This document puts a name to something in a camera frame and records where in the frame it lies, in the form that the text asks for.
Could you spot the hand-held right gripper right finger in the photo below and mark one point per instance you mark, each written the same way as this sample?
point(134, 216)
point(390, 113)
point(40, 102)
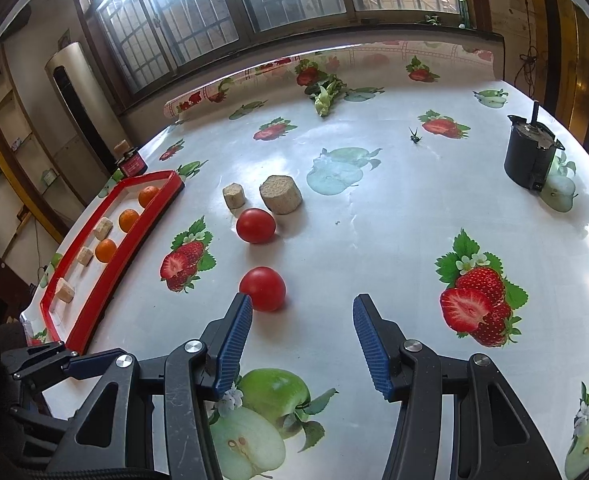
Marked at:
point(372, 345)

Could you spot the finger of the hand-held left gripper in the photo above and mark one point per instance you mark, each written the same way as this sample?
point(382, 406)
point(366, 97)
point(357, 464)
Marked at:
point(42, 425)
point(39, 360)

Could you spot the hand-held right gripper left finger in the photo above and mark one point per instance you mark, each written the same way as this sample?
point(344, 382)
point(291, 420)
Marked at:
point(232, 345)

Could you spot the red tomato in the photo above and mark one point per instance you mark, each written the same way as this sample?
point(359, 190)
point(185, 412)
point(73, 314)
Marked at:
point(263, 288)
point(256, 225)

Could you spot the small beige sugarcane chunk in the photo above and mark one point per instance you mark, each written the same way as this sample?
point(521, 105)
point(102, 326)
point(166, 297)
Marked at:
point(103, 228)
point(233, 196)
point(65, 290)
point(84, 256)

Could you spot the red rimmed tray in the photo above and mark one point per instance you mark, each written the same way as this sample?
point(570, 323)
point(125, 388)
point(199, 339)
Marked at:
point(119, 280)

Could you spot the orange mandarin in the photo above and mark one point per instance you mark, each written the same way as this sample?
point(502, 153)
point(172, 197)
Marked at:
point(129, 220)
point(148, 196)
point(106, 250)

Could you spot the fruit printed tablecloth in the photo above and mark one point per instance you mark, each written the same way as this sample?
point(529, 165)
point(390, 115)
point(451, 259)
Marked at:
point(374, 240)

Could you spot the large beige sugarcane chunk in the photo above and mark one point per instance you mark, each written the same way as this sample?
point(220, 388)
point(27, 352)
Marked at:
point(280, 194)

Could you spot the small red jar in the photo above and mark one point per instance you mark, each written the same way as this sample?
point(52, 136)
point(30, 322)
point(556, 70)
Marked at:
point(132, 165)

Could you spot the small black clip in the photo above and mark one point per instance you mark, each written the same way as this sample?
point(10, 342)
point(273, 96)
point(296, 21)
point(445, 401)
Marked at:
point(414, 136)

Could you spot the black electric motor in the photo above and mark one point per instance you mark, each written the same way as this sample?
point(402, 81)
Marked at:
point(528, 157)

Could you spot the green leafy vegetable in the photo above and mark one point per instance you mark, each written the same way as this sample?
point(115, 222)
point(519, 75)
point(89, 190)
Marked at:
point(327, 95)

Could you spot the standing air conditioner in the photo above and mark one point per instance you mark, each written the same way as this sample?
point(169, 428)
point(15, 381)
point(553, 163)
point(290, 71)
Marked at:
point(77, 105)

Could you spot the small green item on sill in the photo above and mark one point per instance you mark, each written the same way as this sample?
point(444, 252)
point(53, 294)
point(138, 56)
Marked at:
point(432, 19)

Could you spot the barred window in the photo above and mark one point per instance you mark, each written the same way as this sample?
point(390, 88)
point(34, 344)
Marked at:
point(254, 5)

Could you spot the green bottle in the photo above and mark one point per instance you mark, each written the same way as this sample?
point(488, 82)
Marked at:
point(462, 9)

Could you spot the wall shelf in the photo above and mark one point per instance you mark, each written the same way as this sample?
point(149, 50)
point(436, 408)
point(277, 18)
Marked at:
point(9, 130)

